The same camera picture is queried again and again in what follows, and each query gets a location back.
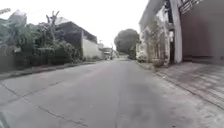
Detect tiled driveway apron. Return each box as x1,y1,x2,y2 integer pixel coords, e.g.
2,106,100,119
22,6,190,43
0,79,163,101
154,61,224,111

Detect green bushes and plants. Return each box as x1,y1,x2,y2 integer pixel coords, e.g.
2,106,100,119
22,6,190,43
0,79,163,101
0,11,84,71

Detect grey concrete road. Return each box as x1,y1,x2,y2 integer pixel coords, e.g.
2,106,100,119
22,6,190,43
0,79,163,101
0,57,224,128

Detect dark building with white wall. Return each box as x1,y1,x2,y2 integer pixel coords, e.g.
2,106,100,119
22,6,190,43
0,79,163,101
54,17,105,62

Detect concrete kerb strip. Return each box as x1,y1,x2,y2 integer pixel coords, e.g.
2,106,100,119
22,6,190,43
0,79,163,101
0,59,101,81

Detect pale leafy plants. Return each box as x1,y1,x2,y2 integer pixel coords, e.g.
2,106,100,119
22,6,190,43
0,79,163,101
135,49,148,64

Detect large round tree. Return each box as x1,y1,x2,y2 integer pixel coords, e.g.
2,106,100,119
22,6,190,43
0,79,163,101
113,28,140,60

